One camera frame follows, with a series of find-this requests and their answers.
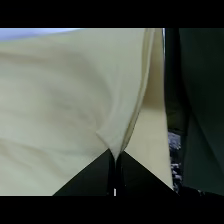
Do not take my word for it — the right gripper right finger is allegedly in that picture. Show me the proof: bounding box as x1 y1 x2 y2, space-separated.
115 150 179 197

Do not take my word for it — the dark green garment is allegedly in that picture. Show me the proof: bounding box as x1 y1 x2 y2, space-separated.
164 27 224 197

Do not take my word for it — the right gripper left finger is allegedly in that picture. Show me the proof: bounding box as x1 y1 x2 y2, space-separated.
53 148 116 197

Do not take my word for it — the pale yellow T-shirt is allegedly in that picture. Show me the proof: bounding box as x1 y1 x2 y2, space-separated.
0 27 174 197

